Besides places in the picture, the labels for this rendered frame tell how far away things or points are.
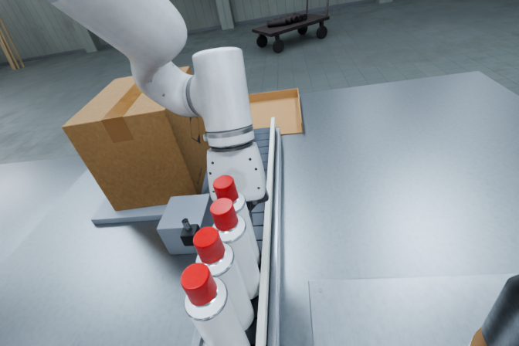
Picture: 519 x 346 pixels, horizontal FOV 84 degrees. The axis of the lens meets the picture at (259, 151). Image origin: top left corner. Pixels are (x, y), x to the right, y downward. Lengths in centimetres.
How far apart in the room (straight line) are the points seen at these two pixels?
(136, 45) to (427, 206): 66
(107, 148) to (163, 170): 13
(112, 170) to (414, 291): 68
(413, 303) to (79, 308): 63
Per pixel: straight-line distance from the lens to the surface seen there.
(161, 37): 38
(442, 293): 58
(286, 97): 127
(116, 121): 71
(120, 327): 69
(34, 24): 1002
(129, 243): 81
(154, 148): 72
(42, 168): 138
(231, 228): 42
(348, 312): 53
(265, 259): 55
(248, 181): 51
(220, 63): 47
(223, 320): 39
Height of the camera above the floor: 136
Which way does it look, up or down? 34 degrees down
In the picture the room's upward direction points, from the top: 12 degrees counter-clockwise
